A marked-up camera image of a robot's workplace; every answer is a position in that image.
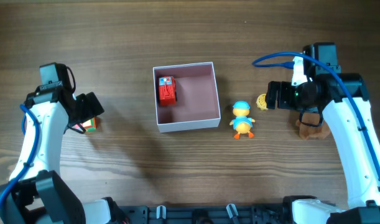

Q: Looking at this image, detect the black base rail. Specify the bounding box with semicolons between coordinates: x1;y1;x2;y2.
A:
121;203;288;224

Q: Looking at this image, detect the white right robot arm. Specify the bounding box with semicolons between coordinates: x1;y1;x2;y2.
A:
253;44;380;223

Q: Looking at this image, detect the brown plush capybara with orange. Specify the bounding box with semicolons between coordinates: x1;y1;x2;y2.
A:
295;113;331;139

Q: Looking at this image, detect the white cardboard box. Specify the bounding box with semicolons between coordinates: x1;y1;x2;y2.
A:
153;62;221;133

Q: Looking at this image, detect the colourful two-by-two puzzle cube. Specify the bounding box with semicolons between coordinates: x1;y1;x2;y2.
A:
74;118;96;132

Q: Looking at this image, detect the red toy truck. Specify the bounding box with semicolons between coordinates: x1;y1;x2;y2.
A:
158;76;177;106

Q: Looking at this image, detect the yellow duck toy blue hat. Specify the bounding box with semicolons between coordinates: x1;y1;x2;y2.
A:
229;101;256;139

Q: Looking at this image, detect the yellow round plastic wheel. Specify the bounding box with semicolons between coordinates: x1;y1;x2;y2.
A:
256;93;268;111

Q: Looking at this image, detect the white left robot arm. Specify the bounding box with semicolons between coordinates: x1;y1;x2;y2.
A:
0;63;130;223

